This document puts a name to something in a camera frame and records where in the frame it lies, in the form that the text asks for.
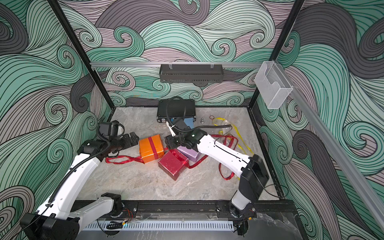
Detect orange gift box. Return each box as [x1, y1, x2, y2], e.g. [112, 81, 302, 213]
[139, 135, 165, 164]

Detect red gift box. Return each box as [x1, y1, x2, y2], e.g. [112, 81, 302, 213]
[158, 149, 189, 181]

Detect purple gift box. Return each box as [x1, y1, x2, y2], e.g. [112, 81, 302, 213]
[177, 146, 201, 163]

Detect yellow ribbon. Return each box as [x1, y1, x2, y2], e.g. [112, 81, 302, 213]
[212, 118, 254, 156]

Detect red ribbon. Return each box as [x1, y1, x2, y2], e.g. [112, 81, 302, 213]
[209, 133, 240, 181]
[106, 148, 208, 169]

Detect blue gift box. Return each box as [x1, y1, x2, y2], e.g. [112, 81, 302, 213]
[184, 118, 195, 129]

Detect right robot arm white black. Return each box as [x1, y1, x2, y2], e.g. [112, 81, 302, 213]
[165, 129, 269, 218]

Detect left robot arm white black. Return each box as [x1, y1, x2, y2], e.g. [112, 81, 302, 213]
[20, 132, 139, 240]

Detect black hard case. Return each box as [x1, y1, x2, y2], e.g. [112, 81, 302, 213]
[157, 99, 197, 123]

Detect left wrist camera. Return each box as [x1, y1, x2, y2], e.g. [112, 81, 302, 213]
[98, 120, 125, 141]

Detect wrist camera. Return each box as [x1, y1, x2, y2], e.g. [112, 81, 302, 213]
[166, 118, 191, 137]
[98, 120, 125, 141]

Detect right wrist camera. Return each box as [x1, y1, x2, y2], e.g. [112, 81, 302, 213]
[166, 118, 191, 137]

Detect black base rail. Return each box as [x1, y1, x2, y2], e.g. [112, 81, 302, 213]
[122, 200, 296, 218]

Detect black wall tray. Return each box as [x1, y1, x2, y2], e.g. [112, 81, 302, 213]
[159, 65, 224, 85]

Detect white slotted cable duct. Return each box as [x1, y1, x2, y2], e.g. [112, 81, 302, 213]
[84, 220, 235, 232]

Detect aluminium rail back wall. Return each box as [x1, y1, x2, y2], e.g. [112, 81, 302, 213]
[90, 61, 262, 69]

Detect aluminium rail wall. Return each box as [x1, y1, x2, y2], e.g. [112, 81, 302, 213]
[90, 61, 262, 69]
[273, 61, 384, 230]

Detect clear plastic wall bin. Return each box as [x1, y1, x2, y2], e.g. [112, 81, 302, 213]
[255, 61, 293, 110]

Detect aluminium rail right wall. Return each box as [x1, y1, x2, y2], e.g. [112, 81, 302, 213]
[273, 61, 384, 230]

